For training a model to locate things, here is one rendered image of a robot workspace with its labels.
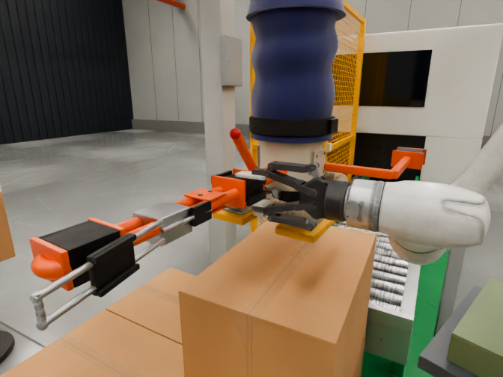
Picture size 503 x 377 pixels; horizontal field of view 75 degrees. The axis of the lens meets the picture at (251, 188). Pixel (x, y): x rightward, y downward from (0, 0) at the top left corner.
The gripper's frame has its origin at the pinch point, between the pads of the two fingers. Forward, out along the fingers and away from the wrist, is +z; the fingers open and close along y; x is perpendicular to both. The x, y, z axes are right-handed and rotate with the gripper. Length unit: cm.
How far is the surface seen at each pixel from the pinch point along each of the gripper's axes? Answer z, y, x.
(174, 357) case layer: 36, 68, 10
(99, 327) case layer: 72, 68, 8
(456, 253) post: -50, 57, 117
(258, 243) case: 13.6, 28.4, 29.7
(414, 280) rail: -34, 64, 94
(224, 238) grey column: 95, 85, 130
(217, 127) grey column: 97, 3, 131
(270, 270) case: 2.8, 28.5, 15.9
